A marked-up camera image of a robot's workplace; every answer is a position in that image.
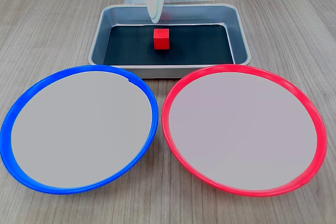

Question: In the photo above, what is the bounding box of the red cube block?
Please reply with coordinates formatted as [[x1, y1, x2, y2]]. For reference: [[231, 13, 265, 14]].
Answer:
[[153, 28, 170, 50]]

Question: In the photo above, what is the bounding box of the black tray liner mat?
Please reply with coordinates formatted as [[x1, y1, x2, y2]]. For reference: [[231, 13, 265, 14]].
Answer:
[[103, 24, 235, 66]]

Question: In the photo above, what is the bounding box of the silver metal tray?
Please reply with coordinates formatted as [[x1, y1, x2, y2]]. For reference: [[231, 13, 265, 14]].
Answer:
[[88, 3, 252, 79]]

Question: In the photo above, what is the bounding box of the blue-rimmed white dish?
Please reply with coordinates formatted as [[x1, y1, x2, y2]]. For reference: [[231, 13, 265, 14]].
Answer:
[[0, 64, 160, 195]]

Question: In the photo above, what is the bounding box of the red-rimmed white dish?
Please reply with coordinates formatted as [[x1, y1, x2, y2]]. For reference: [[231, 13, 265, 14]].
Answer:
[[161, 63, 328, 198]]

